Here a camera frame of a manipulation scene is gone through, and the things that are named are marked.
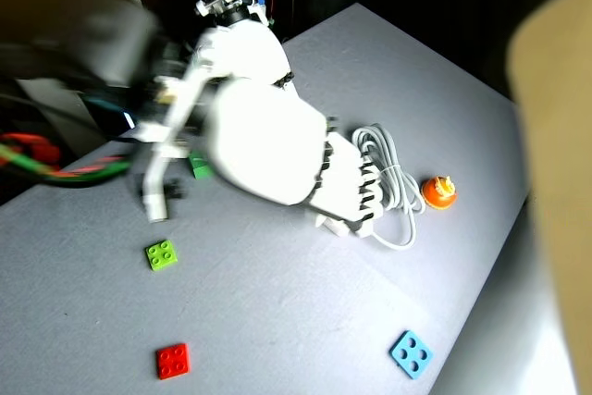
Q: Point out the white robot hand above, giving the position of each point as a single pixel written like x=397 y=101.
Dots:
x=254 y=53
x=263 y=145

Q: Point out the green number cube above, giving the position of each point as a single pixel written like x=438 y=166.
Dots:
x=200 y=172

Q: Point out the green two-by-two brick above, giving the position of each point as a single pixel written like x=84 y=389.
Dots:
x=161 y=255

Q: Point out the grey table cloth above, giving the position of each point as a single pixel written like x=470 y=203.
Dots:
x=277 y=321

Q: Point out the orange toy cake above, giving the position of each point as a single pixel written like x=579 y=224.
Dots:
x=437 y=196

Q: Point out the red flat brick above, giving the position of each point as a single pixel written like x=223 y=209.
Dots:
x=172 y=361

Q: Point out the blue square four-hole block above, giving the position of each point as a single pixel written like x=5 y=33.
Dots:
x=412 y=354

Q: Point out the beige blurred panel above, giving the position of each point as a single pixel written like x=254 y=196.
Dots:
x=564 y=182

